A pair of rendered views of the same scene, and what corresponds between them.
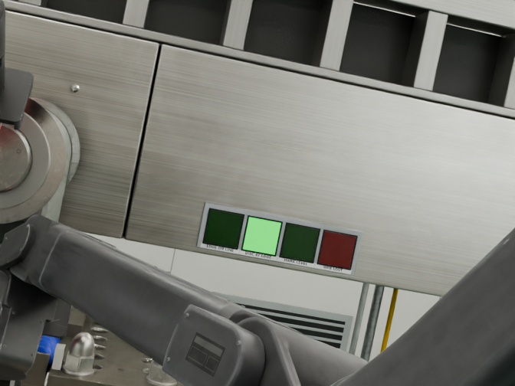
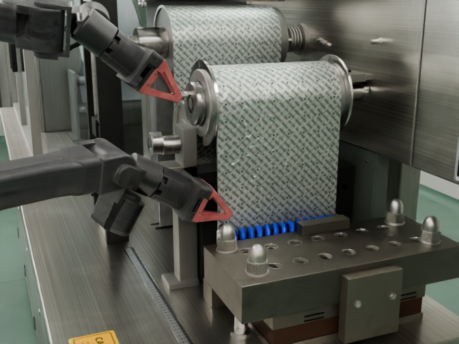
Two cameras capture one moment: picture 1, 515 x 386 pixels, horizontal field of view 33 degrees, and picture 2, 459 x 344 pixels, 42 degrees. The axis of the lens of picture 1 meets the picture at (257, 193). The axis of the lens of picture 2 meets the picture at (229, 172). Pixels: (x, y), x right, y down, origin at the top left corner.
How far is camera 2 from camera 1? 105 cm
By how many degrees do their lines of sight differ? 76
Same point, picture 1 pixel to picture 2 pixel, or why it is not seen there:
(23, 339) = (102, 210)
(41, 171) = (208, 112)
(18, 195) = (205, 127)
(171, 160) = (436, 96)
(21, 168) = (196, 110)
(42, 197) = (213, 128)
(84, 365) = (220, 246)
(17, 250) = not seen: hidden behind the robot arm
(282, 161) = not seen: outside the picture
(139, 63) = (414, 11)
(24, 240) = not seen: hidden behind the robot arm
